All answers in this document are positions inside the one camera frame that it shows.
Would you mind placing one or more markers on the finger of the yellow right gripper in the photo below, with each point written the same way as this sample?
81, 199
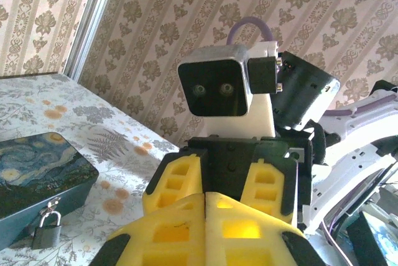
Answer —
174, 182
267, 185

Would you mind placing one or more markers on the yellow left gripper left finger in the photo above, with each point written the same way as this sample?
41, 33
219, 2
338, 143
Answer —
174, 235

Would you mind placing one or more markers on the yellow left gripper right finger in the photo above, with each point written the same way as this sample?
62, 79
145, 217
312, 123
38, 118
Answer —
242, 232

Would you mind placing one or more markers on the small grey padlock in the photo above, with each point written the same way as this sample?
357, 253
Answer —
46, 236

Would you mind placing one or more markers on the starry night tin box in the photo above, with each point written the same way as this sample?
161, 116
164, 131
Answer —
40, 169

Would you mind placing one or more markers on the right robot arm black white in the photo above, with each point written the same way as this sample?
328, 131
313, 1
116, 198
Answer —
351, 160

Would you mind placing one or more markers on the floral fern tablecloth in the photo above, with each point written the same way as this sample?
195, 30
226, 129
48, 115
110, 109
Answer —
102, 129

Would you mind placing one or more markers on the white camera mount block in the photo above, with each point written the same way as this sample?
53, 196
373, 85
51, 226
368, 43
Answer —
261, 113

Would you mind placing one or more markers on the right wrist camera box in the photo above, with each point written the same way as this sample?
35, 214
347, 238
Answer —
214, 85

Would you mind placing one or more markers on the aluminium frame post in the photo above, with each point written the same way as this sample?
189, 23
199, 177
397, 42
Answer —
93, 20

